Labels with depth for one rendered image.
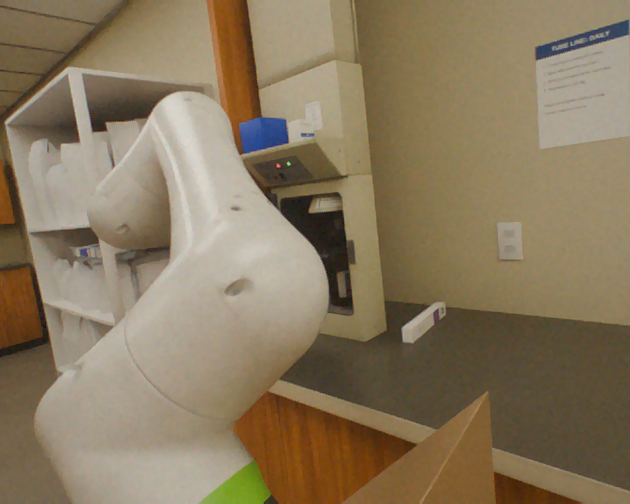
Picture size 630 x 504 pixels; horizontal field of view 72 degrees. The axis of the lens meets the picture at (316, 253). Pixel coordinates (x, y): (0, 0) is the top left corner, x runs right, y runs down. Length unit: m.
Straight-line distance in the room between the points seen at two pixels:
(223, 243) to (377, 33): 1.45
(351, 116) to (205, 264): 0.97
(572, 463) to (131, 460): 0.62
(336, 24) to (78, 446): 1.12
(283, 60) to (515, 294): 1.00
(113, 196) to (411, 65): 1.15
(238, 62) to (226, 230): 1.20
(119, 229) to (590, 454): 0.78
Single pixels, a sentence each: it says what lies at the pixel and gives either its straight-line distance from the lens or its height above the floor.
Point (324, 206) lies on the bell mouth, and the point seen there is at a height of 1.33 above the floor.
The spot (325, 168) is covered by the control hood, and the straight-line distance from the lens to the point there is 1.17.
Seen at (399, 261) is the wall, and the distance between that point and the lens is 1.65.
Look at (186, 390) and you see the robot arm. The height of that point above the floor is 1.25.
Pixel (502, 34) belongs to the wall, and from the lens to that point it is 1.49.
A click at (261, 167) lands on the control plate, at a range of 1.31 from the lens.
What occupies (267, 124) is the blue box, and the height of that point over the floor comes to 1.58.
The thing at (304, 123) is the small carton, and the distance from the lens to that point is 1.20.
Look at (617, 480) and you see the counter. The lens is 0.78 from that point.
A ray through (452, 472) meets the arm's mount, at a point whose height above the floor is 1.17.
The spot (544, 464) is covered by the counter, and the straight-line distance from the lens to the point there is 0.79.
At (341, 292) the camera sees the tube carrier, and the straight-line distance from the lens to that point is 1.35.
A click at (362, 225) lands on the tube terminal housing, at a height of 1.27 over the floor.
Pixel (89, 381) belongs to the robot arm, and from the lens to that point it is 0.38.
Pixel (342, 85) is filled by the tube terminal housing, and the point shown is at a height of 1.65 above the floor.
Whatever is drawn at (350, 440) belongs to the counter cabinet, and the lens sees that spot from 1.04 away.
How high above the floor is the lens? 1.37
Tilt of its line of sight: 8 degrees down
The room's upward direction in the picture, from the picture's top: 7 degrees counter-clockwise
